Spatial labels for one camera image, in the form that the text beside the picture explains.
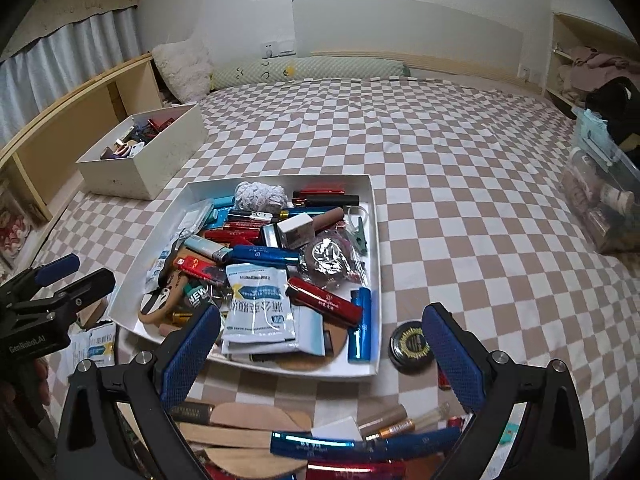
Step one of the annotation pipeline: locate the light blue silver lighter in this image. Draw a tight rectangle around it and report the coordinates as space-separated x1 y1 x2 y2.
183 235 231 263

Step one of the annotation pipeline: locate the round black tin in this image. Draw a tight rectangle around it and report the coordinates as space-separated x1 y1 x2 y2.
388 321 434 375

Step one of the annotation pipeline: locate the white blue sachet packet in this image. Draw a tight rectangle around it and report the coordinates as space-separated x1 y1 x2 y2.
221 263 296 354

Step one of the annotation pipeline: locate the blue metal lighter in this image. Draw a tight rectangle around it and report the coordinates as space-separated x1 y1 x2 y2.
227 245 300 269

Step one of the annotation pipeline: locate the dark red metal lighter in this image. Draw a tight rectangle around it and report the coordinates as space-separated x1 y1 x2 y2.
286 276 362 327

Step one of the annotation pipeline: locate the large white tray box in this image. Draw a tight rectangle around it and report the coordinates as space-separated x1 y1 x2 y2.
107 174 382 380

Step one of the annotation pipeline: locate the long blue metal pen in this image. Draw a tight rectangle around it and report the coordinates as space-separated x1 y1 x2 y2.
269 427 461 463

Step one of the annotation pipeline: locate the wooden shelf unit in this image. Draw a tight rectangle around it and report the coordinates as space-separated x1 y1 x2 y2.
1 53 162 223

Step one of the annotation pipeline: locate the green plastic clip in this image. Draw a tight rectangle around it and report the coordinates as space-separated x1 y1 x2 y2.
352 217 368 256

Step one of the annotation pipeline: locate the tape roll in bag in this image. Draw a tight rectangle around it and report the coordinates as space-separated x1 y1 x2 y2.
303 230 366 289

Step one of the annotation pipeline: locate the crumpled white paper ball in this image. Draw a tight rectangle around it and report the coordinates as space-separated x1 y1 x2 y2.
234 181 288 214

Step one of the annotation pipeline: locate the small white shoe box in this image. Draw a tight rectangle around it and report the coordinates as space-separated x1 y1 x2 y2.
76 104 207 200

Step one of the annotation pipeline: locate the clear plastic storage bin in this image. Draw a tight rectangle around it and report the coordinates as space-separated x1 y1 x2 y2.
561 107 639 254

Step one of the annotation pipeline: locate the white fluffy pillow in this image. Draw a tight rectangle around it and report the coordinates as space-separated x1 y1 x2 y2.
151 38 213 103

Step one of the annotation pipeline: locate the green long bolster pillow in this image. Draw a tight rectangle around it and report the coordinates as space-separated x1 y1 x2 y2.
209 55 410 91

